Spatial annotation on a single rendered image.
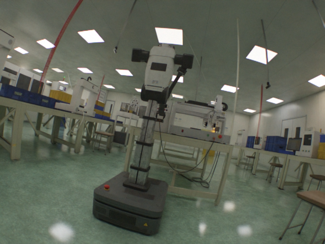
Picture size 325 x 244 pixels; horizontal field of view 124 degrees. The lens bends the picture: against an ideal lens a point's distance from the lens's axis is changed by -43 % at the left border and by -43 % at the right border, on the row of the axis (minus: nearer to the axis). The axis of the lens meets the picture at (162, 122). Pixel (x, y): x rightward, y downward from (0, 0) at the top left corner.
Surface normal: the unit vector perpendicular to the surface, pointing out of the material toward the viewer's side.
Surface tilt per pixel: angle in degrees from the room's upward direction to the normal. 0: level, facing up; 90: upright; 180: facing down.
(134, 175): 90
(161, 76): 90
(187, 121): 90
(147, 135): 90
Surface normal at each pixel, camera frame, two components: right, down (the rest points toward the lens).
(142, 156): -0.11, -0.08
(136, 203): 0.07, -0.75
